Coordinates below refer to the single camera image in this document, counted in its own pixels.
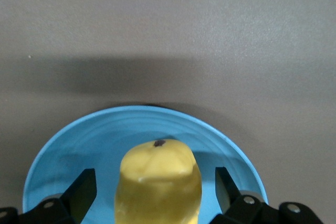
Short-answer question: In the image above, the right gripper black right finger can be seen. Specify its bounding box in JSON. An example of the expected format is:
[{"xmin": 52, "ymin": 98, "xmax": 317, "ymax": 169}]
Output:
[{"xmin": 211, "ymin": 166, "xmax": 323, "ymax": 224}]

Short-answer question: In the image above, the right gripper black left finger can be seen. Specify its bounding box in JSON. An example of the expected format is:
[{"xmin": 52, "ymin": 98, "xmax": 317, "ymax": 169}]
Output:
[{"xmin": 0, "ymin": 168, "xmax": 98, "ymax": 224}]

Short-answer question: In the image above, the yellow peeled potato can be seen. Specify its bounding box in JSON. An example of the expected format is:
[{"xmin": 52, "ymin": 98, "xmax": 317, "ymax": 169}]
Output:
[{"xmin": 114, "ymin": 139, "xmax": 203, "ymax": 224}]

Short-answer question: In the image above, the round blue plate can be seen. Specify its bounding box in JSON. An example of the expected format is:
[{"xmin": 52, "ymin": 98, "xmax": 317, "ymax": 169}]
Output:
[{"xmin": 22, "ymin": 105, "xmax": 269, "ymax": 224}]

